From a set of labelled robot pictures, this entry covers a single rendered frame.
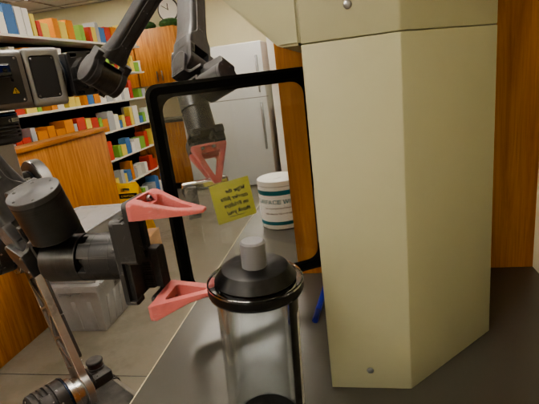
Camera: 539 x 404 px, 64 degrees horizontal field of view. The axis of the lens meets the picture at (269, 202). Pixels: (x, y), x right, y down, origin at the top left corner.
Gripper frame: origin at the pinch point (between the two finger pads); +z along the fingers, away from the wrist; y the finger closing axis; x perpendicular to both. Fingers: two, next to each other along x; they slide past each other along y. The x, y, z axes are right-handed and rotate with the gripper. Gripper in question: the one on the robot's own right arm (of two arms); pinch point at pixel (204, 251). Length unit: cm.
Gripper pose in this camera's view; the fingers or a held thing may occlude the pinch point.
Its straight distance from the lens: 49.6
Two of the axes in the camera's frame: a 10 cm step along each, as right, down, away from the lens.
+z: 9.8, -0.7, -2.0
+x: 1.8, -2.8, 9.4
